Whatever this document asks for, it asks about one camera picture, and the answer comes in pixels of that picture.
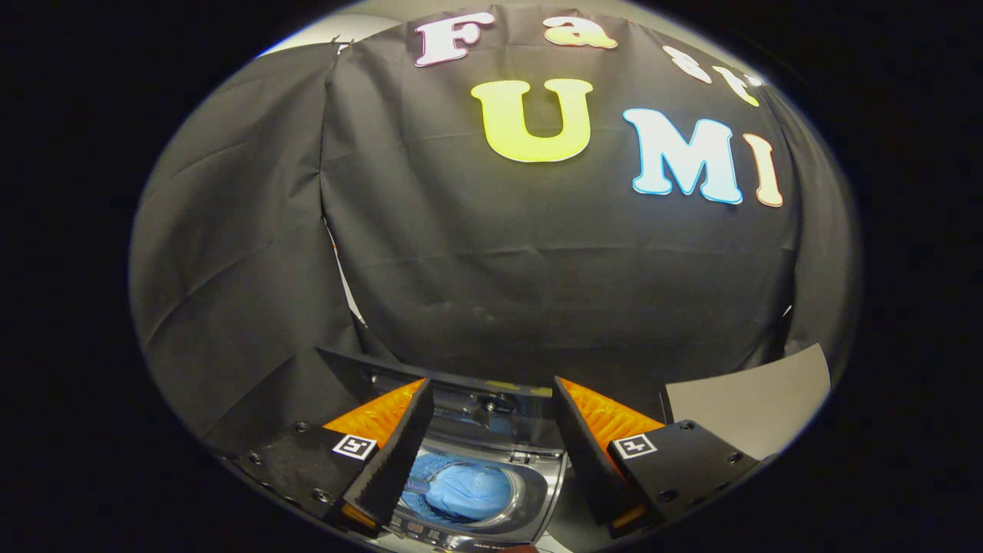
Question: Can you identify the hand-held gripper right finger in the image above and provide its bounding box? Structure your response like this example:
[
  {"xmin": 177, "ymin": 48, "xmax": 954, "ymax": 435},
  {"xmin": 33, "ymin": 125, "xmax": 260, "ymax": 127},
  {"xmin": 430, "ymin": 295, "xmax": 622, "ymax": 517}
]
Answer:
[{"xmin": 553, "ymin": 376, "xmax": 761, "ymax": 538}]

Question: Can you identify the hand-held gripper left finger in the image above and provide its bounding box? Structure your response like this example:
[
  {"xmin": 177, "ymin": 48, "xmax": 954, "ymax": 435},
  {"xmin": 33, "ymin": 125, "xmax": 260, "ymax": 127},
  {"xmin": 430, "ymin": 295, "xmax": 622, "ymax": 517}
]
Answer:
[{"xmin": 230, "ymin": 378, "xmax": 435, "ymax": 536}]

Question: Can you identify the light blue polo shirt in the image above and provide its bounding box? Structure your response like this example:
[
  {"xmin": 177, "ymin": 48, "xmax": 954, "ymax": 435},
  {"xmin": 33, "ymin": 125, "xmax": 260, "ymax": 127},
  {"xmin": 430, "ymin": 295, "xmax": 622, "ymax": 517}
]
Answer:
[{"xmin": 401, "ymin": 452, "xmax": 517, "ymax": 525}]

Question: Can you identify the grey cabinet with dark top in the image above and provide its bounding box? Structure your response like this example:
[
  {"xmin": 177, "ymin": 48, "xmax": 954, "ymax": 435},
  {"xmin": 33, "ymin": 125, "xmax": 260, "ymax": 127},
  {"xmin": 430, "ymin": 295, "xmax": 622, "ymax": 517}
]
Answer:
[{"xmin": 662, "ymin": 343, "xmax": 832, "ymax": 462}]

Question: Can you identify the black backdrop cloth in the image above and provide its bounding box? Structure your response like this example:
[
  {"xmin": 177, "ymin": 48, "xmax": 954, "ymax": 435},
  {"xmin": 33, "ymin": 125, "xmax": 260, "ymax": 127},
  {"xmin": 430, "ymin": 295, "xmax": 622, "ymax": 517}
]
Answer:
[{"xmin": 129, "ymin": 4, "xmax": 857, "ymax": 462}]

